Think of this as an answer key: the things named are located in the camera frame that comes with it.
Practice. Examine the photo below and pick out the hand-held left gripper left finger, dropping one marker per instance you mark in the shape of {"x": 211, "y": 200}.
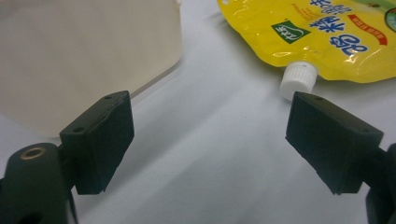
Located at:
{"x": 99, "y": 143}

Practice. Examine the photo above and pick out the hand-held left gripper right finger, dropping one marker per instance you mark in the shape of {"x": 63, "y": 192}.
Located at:
{"x": 330, "y": 143}

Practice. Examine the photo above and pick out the yellow spout pouch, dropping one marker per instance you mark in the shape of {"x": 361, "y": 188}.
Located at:
{"x": 327, "y": 53}

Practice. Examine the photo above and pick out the red white packet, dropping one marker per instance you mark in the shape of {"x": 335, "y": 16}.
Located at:
{"x": 77, "y": 46}

